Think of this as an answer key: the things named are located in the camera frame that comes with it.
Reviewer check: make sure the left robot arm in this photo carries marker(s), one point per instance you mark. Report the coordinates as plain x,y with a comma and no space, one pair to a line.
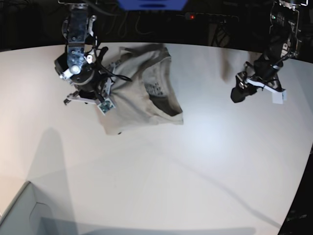
284,43

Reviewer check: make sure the black labelled device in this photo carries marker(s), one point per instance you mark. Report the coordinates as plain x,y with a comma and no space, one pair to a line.
299,220

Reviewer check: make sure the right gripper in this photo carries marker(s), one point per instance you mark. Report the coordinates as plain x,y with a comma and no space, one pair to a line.
94,84

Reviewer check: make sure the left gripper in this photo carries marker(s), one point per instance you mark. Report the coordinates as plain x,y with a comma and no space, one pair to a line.
260,75

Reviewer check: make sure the grey t-shirt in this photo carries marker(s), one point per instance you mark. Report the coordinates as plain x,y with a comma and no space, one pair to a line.
149,98

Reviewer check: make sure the black power strip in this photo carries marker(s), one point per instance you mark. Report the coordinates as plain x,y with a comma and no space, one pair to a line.
210,18

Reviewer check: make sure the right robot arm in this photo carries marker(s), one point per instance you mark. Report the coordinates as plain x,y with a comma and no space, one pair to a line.
81,63

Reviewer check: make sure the blue overhead mount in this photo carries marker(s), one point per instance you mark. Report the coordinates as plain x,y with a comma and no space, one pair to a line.
138,5

